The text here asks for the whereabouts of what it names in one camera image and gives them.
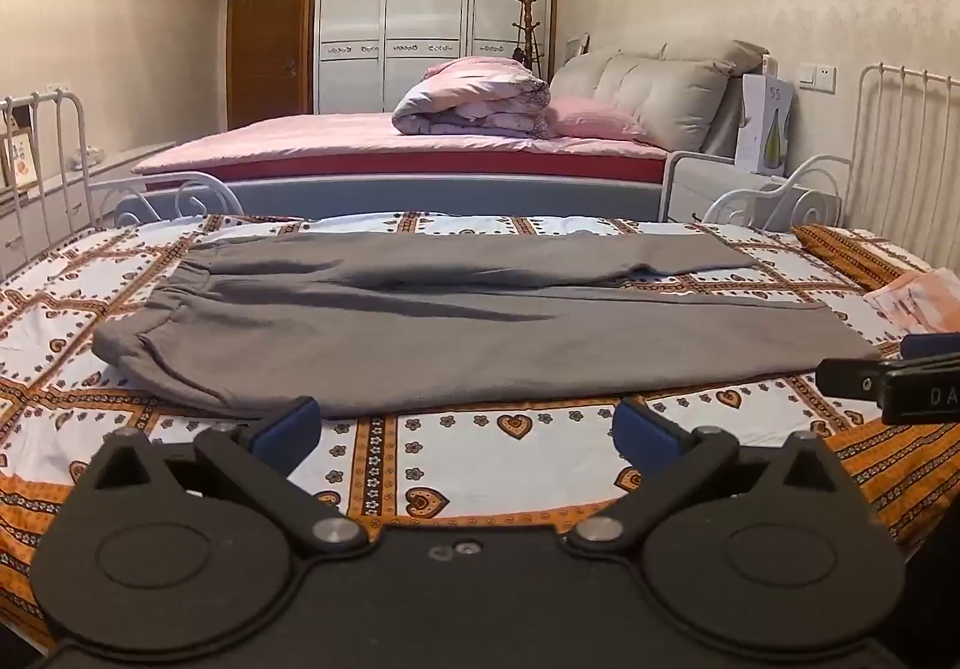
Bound framed picture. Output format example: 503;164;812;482
0;106;40;194

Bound large beige cushion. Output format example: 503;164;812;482
551;50;734;154

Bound heart patterned bed sheet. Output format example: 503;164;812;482
0;211;960;647

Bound large bed with pink sheet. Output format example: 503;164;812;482
116;110;676;224

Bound white metal bed frame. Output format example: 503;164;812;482
0;63;960;280

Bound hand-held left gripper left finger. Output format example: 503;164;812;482
97;397;368;559

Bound white nightstand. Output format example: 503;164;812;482
660;150;833;224

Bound orange patterned pillow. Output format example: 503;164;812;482
793;224;931;291

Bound white sliding door wardrobe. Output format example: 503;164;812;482
311;0;556;115

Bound folded peach cloth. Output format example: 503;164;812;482
862;270;960;334

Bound pink pillow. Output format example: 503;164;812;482
546;97;650;141

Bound folded pink quilt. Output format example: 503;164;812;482
391;55;552;139

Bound wooden door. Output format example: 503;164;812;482
225;0;312;131

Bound grey pants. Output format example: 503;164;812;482
91;230;882;419

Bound white box with bottle print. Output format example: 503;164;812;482
733;73;794;176

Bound wooden coat rack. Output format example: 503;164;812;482
510;0;545;74

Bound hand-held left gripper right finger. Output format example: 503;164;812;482
566;399;841;557

